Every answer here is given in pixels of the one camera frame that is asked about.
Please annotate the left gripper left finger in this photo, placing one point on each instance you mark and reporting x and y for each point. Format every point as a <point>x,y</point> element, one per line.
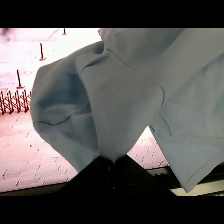
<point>93,181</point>

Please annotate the silver frame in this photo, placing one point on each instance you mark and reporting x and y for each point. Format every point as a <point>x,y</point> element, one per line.
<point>203,191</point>

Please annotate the grey T-shirt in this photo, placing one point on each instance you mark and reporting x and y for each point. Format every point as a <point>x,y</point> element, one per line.
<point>123,100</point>

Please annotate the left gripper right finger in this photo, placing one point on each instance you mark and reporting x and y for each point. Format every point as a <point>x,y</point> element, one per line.
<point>136,182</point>

